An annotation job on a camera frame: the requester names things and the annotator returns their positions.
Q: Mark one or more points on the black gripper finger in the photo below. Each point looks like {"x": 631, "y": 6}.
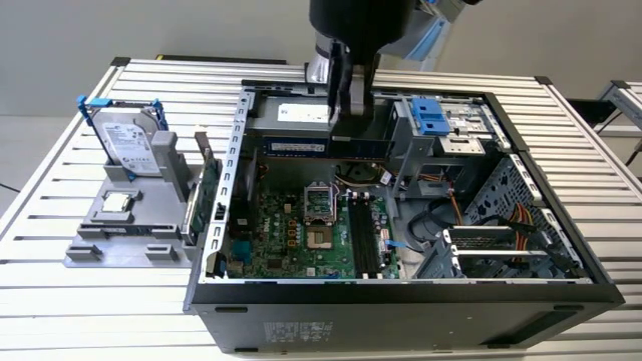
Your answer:
{"x": 351, "y": 128}

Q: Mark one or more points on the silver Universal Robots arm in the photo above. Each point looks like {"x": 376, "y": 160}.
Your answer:
{"x": 315, "y": 71}

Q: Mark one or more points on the black RAM slot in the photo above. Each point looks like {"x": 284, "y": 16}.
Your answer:
{"x": 369, "y": 237}
{"x": 356, "y": 237}
{"x": 361, "y": 237}

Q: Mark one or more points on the blue plastic drive latch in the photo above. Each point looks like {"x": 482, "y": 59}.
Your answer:
{"x": 429, "y": 116}

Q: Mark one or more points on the grey power supply unit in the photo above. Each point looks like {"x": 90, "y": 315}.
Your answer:
{"x": 295, "y": 175}

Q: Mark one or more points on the CPU socket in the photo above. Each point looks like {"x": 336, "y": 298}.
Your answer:
{"x": 320, "y": 237}

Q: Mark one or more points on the green motherboard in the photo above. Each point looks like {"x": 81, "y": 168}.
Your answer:
{"x": 271, "y": 240}

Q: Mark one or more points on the green graphics card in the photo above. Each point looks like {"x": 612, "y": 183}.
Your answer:
{"x": 205, "y": 195}

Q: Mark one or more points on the metal disk bay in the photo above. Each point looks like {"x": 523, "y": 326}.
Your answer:
{"x": 480, "y": 235}

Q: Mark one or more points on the blue motherboard connector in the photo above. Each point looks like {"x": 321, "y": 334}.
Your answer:
{"x": 240, "y": 251}

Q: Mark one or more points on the hard disk in blue carrier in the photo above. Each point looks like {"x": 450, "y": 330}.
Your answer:
{"x": 125, "y": 143}

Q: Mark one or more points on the grey parts rack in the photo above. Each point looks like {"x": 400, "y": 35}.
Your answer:
{"x": 149, "y": 210}

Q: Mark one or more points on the silver CPU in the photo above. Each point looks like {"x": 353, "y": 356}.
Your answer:
{"x": 116, "y": 205}

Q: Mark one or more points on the black PC case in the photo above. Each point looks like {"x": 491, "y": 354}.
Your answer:
{"x": 351, "y": 323}

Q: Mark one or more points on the metal slat side table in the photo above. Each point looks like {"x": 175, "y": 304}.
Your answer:
{"x": 619, "y": 92}

